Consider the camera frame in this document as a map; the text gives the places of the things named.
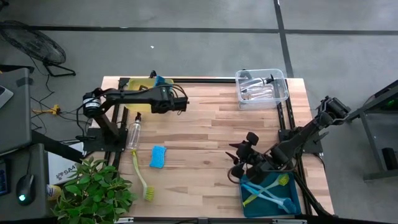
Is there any blue plastic tray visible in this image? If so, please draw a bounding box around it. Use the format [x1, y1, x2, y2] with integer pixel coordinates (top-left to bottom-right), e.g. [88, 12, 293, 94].
[238, 170, 302, 218]

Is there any black aluminium table frame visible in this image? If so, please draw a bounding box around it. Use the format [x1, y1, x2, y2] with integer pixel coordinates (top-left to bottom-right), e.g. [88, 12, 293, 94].
[105, 70, 335, 218]

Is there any grey desk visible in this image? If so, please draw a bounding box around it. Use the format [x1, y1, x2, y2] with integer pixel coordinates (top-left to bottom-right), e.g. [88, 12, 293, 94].
[0, 142, 50, 222]

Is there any yellow plastic tray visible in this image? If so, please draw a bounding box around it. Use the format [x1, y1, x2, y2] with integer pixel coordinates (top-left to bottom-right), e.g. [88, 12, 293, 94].
[126, 77, 174, 113]

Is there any black floor fan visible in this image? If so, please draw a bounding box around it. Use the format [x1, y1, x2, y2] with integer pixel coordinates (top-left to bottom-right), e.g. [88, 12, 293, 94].
[0, 20, 77, 78]

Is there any black keyboard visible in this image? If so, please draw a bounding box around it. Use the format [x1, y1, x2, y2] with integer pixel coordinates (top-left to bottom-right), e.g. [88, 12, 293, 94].
[0, 159, 9, 196]

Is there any yellow cable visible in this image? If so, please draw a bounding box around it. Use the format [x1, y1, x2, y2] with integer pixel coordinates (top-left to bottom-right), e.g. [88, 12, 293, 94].
[32, 105, 60, 115]

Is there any clear plastic storage bin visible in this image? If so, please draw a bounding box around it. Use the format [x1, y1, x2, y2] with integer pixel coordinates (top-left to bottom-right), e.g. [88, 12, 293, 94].
[234, 68, 290, 111]

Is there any silver laptop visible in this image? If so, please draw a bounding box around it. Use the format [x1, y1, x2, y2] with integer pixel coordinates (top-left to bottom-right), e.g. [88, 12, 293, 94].
[0, 85, 15, 110]

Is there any white printed cardboard box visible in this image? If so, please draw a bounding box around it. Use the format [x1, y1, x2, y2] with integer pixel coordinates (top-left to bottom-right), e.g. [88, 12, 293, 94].
[47, 141, 86, 187]

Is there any black computer mouse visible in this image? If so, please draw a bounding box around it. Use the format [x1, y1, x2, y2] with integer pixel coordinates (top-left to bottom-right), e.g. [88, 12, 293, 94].
[15, 174, 35, 206]

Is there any green dish brush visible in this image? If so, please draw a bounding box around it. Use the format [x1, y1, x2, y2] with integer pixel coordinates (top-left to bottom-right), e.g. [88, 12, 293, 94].
[131, 149, 155, 202]
[242, 173, 290, 208]

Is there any clear pump bottle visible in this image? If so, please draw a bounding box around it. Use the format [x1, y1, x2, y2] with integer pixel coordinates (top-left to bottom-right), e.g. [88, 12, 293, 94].
[241, 86, 275, 101]
[239, 73, 275, 91]
[125, 111, 143, 151]

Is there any grey side table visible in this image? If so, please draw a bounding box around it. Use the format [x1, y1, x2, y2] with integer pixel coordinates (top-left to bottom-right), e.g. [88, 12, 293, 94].
[0, 67, 32, 155]

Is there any blue dish brush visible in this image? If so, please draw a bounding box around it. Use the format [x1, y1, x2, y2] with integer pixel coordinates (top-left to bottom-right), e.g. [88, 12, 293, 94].
[241, 183, 299, 215]
[241, 179, 290, 206]

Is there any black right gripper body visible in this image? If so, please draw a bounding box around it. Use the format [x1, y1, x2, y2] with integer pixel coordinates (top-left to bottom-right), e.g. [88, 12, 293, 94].
[239, 146, 274, 184]

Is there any grey metal stand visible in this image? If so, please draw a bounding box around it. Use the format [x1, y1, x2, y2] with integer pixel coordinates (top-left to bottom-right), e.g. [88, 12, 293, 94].
[348, 79, 398, 182]

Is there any blue wavy kitchen sponge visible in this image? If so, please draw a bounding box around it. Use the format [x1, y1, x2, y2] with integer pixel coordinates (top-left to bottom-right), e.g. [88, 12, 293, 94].
[149, 145, 168, 170]

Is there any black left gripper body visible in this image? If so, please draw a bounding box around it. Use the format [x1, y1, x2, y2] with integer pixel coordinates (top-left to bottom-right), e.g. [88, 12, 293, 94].
[157, 85, 189, 114]

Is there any yellow round container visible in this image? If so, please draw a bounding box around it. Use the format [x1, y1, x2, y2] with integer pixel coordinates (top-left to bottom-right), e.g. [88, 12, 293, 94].
[46, 184, 62, 202]

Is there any green leafy potted plant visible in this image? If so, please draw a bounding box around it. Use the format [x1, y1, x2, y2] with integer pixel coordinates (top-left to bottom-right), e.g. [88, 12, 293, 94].
[51, 156, 137, 224]

